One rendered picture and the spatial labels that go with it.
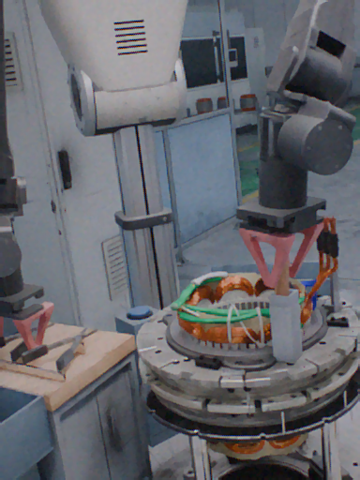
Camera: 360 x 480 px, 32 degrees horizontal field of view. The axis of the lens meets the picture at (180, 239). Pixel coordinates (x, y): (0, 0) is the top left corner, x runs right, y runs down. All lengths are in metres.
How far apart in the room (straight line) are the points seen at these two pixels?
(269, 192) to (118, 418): 0.48
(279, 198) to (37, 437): 0.45
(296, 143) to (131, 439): 0.61
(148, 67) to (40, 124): 1.82
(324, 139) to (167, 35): 0.66
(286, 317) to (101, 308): 2.58
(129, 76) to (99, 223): 2.08
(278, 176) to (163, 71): 0.58
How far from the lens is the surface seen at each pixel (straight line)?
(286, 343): 0.80
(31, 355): 0.95
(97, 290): 3.28
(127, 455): 1.08
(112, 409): 1.00
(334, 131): 0.65
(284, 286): 0.78
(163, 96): 1.25
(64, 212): 3.07
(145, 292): 1.34
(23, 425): 0.87
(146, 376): 0.90
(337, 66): 0.73
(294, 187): 0.72
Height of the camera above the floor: 1.47
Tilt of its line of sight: 16 degrees down
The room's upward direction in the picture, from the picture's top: 7 degrees counter-clockwise
